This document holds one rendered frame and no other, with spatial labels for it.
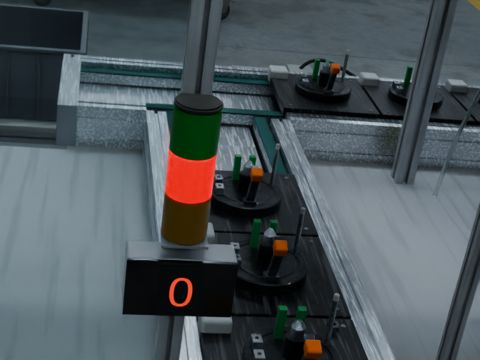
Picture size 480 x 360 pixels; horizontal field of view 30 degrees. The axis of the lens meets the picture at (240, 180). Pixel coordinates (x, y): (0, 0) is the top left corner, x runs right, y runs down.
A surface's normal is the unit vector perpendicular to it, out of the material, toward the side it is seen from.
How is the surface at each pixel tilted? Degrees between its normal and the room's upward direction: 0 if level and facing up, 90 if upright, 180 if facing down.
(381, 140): 90
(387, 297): 0
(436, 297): 0
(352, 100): 0
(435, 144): 90
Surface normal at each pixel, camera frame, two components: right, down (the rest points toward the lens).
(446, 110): 0.13, -0.89
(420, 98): 0.13, 0.46
